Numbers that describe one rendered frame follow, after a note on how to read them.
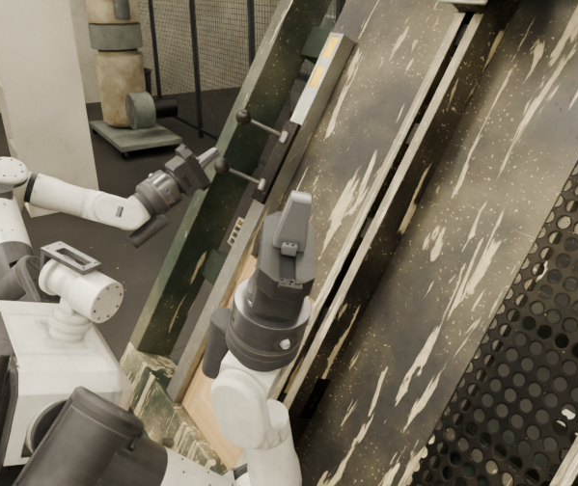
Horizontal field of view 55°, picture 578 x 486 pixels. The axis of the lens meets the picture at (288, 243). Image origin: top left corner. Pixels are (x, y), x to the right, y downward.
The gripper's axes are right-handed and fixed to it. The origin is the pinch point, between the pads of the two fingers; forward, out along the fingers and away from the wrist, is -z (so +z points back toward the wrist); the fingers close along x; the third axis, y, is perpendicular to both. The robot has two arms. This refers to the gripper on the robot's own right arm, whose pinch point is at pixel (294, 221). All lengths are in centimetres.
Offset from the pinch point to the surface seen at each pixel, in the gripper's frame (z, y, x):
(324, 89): 14, 10, 76
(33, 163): 223, -169, 351
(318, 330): 40.1, 13.3, 26.5
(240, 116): 22, -8, 70
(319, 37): 9, 8, 100
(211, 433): 79, -2, 29
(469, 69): -5, 29, 49
